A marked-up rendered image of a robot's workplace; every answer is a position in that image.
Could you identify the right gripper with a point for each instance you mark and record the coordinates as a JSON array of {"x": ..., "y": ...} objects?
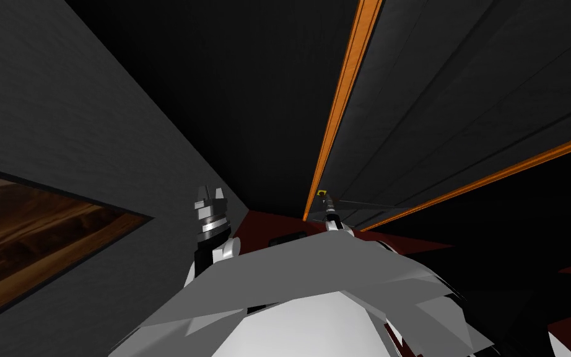
[{"x": 329, "y": 204}]

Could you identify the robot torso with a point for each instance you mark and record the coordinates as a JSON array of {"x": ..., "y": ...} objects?
[{"x": 315, "y": 297}]

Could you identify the brown framed wall picture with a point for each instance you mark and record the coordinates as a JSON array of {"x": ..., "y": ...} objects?
[{"x": 28, "y": 238}]

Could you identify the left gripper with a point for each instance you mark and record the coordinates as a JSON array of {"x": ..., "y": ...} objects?
[{"x": 210, "y": 204}]

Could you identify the dark grey door leaf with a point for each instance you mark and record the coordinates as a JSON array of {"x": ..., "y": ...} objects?
[{"x": 464, "y": 99}]

